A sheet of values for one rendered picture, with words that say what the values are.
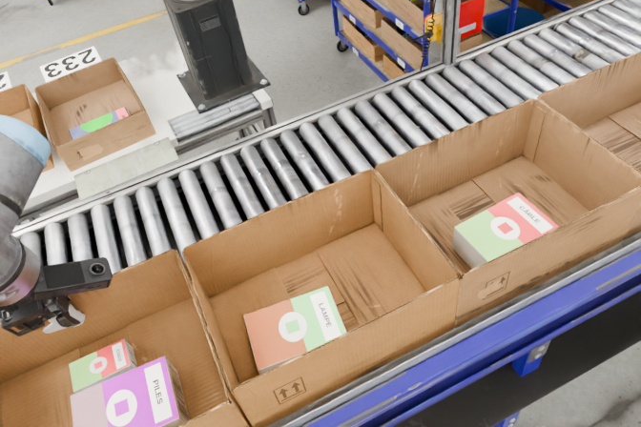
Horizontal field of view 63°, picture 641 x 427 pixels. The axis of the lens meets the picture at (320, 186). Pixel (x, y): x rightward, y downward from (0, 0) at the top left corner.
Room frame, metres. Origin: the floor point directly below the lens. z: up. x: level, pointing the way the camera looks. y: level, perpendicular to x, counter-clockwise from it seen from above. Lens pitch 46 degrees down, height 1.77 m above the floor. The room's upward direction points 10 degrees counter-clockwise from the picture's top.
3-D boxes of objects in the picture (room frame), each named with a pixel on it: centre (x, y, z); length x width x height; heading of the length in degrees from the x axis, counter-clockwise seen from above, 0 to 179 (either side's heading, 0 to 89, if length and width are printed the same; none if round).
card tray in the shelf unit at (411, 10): (2.17, -0.65, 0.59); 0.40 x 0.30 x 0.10; 15
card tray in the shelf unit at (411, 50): (2.18, -0.65, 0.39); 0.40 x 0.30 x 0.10; 18
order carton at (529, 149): (0.64, -0.34, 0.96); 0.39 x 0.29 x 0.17; 107
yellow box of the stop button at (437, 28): (1.49, -0.44, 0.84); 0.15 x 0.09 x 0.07; 107
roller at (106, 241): (0.83, 0.56, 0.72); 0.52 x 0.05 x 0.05; 17
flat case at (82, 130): (1.37, 0.65, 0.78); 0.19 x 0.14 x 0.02; 113
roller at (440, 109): (1.14, -0.43, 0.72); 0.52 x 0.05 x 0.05; 17
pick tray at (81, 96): (1.46, 0.68, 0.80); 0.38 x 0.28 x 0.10; 23
